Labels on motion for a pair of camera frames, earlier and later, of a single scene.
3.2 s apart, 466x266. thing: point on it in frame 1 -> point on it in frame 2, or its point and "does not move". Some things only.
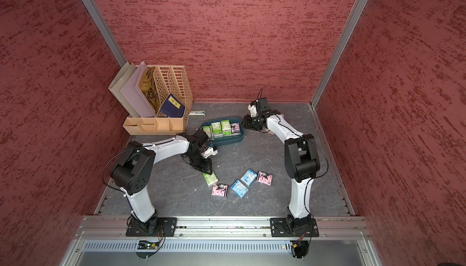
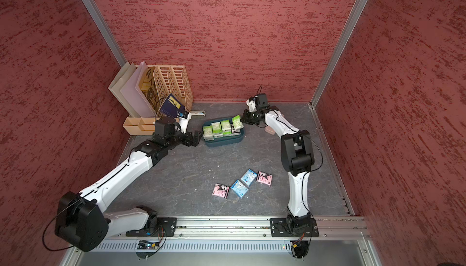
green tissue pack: (207, 130) does not move
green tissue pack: (226, 128) does not move
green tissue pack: (210, 179) -> (237, 123)
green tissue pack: (216, 129) does not move
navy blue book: (172, 107) does not move
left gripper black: (207, 163) -> (196, 138)
